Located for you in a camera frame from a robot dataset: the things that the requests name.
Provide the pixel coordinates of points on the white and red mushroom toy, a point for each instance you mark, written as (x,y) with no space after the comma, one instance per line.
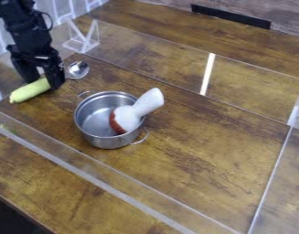
(125,118)

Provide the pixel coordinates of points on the black strip on table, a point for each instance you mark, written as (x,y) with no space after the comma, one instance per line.
(248,20)

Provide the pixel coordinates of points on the silver metal pot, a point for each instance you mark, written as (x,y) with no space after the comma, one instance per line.
(92,119)

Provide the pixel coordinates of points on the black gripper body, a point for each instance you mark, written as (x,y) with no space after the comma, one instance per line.
(42,58)

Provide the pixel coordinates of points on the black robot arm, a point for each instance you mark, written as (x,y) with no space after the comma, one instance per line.
(31,50)

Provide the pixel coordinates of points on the clear acrylic triangle stand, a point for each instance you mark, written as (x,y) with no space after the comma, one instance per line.
(82,43)

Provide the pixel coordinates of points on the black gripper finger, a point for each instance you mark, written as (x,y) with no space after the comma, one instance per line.
(27,70)
(55,75)

